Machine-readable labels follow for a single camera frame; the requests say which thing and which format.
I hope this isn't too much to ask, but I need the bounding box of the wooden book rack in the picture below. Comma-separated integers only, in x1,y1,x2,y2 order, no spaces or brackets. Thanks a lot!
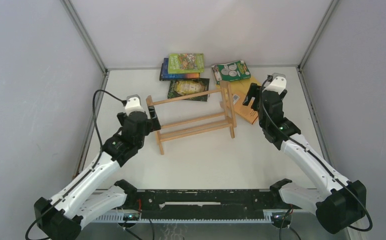
145,80,238,156

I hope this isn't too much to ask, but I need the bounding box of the Alice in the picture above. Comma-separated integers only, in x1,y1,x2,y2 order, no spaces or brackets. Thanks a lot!
167,78,210,99

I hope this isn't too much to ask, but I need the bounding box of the blue Jane Eyre book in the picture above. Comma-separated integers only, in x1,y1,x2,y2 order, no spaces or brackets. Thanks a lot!
159,57,200,82

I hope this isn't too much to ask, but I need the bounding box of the light green paperback book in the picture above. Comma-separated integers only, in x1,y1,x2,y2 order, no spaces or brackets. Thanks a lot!
168,53,205,74

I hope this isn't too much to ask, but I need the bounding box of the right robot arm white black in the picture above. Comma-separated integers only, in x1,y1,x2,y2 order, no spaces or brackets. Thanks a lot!
242,83,374,234

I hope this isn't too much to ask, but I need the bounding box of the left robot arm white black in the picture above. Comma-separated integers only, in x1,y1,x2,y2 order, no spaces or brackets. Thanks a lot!
34,106,161,240

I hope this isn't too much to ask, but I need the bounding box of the orange booklet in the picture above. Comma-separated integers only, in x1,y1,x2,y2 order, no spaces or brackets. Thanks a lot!
232,91,258,125

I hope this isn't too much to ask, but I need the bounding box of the green Macmillan book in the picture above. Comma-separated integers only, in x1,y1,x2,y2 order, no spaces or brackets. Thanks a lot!
211,60,252,85

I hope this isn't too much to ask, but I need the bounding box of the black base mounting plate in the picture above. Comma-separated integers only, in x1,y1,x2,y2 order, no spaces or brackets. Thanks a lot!
122,189,290,220

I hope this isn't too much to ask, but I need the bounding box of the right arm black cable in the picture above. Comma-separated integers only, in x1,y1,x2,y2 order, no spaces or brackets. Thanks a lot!
258,74,373,233

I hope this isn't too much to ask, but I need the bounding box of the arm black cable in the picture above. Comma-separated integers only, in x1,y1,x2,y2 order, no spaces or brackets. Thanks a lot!
258,74,373,233
25,89,128,240

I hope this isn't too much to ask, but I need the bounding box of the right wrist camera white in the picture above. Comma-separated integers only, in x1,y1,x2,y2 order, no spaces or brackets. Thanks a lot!
264,73,287,94

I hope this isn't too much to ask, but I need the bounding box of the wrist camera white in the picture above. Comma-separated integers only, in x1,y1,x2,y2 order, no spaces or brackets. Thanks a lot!
264,73,287,94
124,94,145,116

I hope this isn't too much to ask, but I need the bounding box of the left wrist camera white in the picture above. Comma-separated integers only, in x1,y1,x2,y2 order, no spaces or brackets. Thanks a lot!
124,94,145,116

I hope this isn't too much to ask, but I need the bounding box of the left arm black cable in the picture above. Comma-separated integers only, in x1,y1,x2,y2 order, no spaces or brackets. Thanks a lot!
25,89,128,240

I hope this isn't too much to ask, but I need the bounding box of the white cable duct strip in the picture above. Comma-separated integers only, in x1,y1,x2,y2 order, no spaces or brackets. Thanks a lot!
92,211,274,224

